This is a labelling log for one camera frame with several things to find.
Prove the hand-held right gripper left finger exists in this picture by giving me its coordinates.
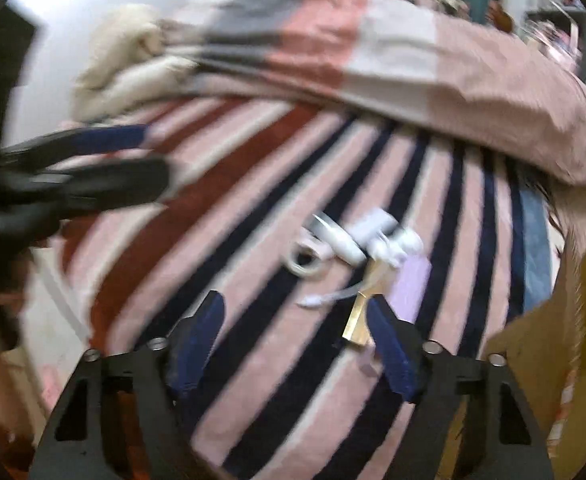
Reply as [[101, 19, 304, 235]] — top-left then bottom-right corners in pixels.
[[28, 290, 226, 480]]

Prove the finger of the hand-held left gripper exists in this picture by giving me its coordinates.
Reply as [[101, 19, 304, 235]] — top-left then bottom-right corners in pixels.
[[0, 156, 172, 207], [0, 124, 150, 171]]

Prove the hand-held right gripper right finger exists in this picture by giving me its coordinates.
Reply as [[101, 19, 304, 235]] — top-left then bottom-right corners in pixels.
[[365, 296, 556, 480]]

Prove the gold rectangular box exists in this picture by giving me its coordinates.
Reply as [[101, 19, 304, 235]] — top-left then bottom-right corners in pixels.
[[342, 261, 390, 349]]

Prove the brown cardboard box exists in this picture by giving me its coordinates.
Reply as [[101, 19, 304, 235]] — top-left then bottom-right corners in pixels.
[[482, 227, 586, 480]]

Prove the striped bed sheet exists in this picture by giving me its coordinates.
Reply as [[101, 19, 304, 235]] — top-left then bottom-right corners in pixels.
[[23, 95, 556, 480]]

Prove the lilac flat box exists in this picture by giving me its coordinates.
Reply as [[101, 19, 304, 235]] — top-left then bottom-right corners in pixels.
[[387, 255, 433, 325]]

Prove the cream fluffy blanket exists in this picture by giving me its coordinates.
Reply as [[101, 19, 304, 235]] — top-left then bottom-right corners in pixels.
[[72, 3, 201, 122]]

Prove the white earphones bundle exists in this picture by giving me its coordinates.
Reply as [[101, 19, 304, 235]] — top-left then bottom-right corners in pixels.
[[368, 227, 425, 269]]

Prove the white cylindrical device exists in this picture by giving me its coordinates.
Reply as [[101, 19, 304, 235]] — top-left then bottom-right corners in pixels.
[[312, 213, 370, 266]]

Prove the white charger adapter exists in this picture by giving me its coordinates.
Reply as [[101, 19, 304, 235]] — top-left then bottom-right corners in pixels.
[[348, 208, 397, 242]]

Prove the blue denim cloth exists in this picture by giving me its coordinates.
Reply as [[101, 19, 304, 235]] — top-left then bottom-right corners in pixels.
[[517, 187, 555, 313]]

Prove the pink patchwork quilt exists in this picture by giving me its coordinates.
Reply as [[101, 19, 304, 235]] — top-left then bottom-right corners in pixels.
[[160, 0, 586, 256]]

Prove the cluttered shelf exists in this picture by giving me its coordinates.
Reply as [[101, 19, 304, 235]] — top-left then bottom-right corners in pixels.
[[523, 0, 586, 63]]

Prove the white loose cable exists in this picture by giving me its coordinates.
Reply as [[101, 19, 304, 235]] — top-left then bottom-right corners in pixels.
[[298, 284, 365, 309]]

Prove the white coiled cable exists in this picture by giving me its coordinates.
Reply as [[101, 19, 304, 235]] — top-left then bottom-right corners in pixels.
[[285, 239, 330, 279]]

